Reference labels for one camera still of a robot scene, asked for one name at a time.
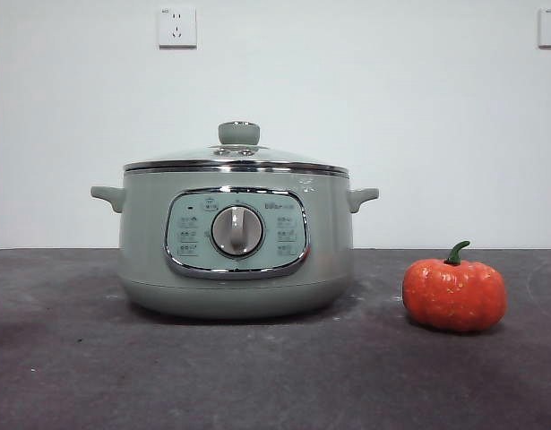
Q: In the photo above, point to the orange pumpkin with green stem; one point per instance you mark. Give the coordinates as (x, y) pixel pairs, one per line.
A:
(454, 295)

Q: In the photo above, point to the glass lid with green knob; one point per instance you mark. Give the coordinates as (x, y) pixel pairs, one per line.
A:
(239, 133)

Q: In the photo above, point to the pale green electric pot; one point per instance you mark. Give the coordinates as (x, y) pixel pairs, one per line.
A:
(145, 233)

